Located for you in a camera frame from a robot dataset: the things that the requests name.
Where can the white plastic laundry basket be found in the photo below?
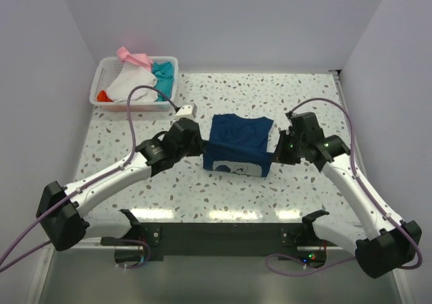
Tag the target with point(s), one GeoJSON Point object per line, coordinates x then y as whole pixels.
{"type": "Point", "coordinates": [108, 70]}

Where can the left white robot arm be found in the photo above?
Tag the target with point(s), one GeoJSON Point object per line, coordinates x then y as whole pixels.
{"type": "Point", "coordinates": [63, 210]}

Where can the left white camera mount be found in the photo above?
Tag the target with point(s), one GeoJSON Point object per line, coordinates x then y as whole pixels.
{"type": "Point", "coordinates": [187, 111]}

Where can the teal t-shirt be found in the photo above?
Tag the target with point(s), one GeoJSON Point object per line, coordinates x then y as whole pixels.
{"type": "Point", "coordinates": [164, 72]}

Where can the orange t-shirt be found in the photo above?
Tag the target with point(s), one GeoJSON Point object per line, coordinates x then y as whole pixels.
{"type": "Point", "coordinates": [103, 97]}

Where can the blue mickey t-shirt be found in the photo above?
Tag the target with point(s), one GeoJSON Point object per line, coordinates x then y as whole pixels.
{"type": "Point", "coordinates": [238, 145]}

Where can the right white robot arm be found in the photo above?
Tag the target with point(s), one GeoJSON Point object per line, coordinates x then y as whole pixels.
{"type": "Point", "coordinates": [384, 241]}

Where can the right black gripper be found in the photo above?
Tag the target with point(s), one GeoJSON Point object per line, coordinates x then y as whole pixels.
{"type": "Point", "coordinates": [281, 149]}

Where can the white t-shirt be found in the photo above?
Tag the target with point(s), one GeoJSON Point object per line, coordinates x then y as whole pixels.
{"type": "Point", "coordinates": [129, 77]}

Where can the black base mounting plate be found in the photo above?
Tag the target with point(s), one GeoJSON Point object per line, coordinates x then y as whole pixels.
{"type": "Point", "coordinates": [156, 241]}

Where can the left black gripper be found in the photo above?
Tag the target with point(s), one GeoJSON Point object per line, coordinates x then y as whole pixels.
{"type": "Point", "coordinates": [197, 145]}

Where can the pink t-shirt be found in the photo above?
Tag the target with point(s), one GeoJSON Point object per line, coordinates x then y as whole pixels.
{"type": "Point", "coordinates": [138, 59]}

